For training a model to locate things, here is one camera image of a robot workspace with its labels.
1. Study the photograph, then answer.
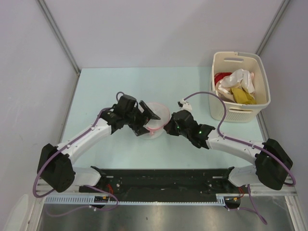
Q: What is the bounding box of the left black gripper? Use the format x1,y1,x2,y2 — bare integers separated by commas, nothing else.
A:
124,101,160,136

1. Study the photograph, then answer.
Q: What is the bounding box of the white mesh laundry bag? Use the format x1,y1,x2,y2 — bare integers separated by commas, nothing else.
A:
141,102,170,140

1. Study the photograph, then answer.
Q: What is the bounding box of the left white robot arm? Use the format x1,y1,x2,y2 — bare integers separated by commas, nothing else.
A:
37,94,160,193

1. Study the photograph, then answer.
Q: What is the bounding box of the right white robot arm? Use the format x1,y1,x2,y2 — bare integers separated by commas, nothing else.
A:
164,110,293,193

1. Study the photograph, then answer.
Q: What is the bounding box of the cream plastic laundry basket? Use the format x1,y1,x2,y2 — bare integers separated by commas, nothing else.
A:
209,51,271,123

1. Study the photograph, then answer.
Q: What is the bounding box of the red garment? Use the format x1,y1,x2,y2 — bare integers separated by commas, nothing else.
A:
214,72,232,85

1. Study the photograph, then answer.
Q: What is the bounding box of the yellow garment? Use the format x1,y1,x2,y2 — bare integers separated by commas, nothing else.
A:
231,88,257,105

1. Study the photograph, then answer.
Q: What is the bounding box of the white crumpled garment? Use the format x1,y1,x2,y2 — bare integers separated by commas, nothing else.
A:
215,69,255,103

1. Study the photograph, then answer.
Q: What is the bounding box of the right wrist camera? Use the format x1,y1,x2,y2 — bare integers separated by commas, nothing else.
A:
178,99,193,112

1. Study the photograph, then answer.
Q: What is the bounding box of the white slotted cable duct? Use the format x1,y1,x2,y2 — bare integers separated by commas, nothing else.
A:
45,194,225,206

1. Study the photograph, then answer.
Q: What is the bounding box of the aluminium frame rail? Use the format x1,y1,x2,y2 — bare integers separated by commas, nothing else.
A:
249,178,297,196

